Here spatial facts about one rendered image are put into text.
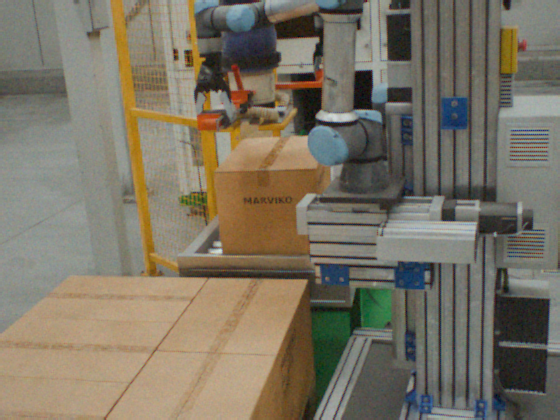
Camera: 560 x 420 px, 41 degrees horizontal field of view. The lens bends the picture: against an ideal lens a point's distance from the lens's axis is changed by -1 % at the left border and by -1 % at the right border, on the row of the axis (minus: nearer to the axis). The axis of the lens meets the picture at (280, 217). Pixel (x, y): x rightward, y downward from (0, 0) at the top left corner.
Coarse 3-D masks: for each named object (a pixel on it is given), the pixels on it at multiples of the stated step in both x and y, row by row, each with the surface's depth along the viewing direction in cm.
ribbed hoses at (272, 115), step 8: (280, 96) 301; (288, 96) 300; (280, 104) 297; (288, 104) 299; (240, 112) 270; (248, 112) 269; (256, 112) 268; (264, 112) 268; (272, 112) 269; (272, 120) 274
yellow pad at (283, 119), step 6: (282, 114) 288; (288, 114) 290; (294, 114) 296; (264, 120) 281; (282, 120) 277; (288, 120) 281; (258, 126) 273; (264, 126) 272; (270, 126) 272; (276, 126) 272; (282, 126) 271
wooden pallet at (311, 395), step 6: (312, 378) 292; (312, 384) 291; (312, 390) 290; (306, 396) 279; (312, 396) 290; (306, 402) 278; (312, 402) 290; (306, 408) 286; (312, 408) 290; (306, 414) 287; (312, 414) 290
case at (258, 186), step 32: (224, 160) 305; (256, 160) 301; (288, 160) 297; (224, 192) 290; (256, 192) 288; (288, 192) 286; (320, 192) 296; (224, 224) 294; (256, 224) 292; (288, 224) 291
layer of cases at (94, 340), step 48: (96, 288) 290; (144, 288) 286; (192, 288) 283; (240, 288) 280; (288, 288) 277; (0, 336) 254; (48, 336) 252; (96, 336) 249; (144, 336) 247; (192, 336) 245; (240, 336) 242; (288, 336) 246; (0, 384) 223; (48, 384) 221; (96, 384) 219; (144, 384) 217; (192, 384) 215; (240, 384) 213; (288, 384) 246
